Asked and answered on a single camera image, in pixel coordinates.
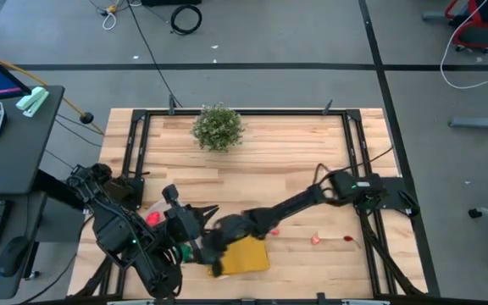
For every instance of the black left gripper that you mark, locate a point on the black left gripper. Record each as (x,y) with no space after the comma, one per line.
(182,224)

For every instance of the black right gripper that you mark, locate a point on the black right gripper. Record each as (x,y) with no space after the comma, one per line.
(231,229)

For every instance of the red bell pepper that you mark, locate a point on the red bell pepper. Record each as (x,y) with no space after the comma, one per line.
(153,218)

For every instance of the small pink radish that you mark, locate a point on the small pink radish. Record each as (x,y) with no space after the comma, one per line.
(274,232)

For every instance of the red cherry with stem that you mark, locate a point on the red cherry with stem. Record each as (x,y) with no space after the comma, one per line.
(348,238)

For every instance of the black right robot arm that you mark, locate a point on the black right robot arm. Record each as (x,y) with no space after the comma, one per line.
(295,203)

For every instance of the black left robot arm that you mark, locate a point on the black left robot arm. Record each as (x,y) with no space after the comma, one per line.
(117,229)

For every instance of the white cloth care label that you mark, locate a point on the white cloth care label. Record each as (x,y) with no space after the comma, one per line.
(223,277)

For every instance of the yellow folded cloth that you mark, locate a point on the yellow folded cloth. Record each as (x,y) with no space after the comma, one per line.
(248,256)

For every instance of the small green potted plant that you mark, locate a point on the small green potted plant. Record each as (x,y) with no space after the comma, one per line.
(217,127)

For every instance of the pink candy piece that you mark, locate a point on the pink candy piece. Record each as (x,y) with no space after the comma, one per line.
(315,239)

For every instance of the black table clamp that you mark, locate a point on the black table clamp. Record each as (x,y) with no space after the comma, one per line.
(327,108)
(171,106)

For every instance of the black round knob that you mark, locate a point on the black round knob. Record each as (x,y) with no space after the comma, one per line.
(86,118)

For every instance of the black keyboard tray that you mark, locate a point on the black keyboard tray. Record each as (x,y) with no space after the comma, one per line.
(23,220)

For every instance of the black computer mouse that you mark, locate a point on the black computer mouse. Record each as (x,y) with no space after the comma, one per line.
(13,256)

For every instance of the black desk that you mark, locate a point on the black desk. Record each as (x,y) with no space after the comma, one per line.
(15,152)

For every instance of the mint green stapler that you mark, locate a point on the mint green stapler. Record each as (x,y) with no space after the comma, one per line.
(32,101)

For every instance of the grey chair base leg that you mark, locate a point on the grey chair base leg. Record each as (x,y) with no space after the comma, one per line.
(481,123)

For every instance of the black metal table frame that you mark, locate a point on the black metal table frame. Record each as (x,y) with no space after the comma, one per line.
(244,112)

